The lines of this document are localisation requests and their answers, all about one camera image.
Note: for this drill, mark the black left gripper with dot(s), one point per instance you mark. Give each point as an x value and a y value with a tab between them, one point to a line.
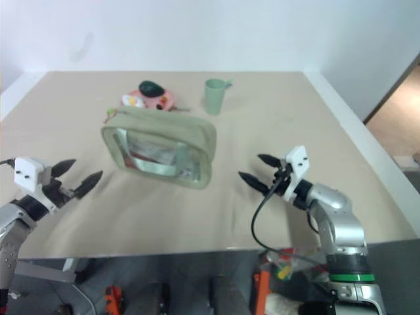
55	193

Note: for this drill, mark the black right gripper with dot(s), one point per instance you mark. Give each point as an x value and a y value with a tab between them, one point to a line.
282	180

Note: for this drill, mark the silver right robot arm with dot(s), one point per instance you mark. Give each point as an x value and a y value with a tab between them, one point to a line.
341	223

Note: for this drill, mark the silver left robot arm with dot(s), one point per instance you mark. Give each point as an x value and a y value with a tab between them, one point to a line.
10	223

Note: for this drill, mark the green transparent toiletry bag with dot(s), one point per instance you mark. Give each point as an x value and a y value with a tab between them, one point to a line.
197	131

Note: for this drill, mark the pale green plastic cup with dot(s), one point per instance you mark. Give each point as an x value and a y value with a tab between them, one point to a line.
214	96

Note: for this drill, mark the white fried egg toy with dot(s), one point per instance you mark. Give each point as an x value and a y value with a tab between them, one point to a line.
133	100

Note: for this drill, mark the beige table cloth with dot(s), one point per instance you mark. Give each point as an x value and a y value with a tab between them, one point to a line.
164	216

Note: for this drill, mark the clear plastic bag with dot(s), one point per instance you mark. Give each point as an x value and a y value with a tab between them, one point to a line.
288	265

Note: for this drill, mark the small dark toy piece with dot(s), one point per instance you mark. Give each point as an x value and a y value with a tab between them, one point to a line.
161	103

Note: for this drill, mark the dark green avocado toy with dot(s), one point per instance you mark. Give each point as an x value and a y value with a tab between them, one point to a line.
151	88

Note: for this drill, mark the orange box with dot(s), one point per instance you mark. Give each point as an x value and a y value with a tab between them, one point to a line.
262	288

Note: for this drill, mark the pink plate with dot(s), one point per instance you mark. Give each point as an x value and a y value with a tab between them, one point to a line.
167	96

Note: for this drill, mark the orange black tool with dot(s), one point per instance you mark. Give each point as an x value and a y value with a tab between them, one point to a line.
113	300

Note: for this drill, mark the white fuzzy roll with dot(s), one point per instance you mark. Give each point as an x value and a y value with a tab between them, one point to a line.
282	305

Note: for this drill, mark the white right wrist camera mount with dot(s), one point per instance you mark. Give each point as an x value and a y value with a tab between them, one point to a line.
299	162

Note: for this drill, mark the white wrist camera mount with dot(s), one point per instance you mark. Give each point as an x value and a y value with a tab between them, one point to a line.
27	174
299	162

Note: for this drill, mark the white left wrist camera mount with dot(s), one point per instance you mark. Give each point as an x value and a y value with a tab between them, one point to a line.
27	174

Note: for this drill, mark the grey metal table bracket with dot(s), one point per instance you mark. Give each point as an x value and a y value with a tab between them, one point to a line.
42	270

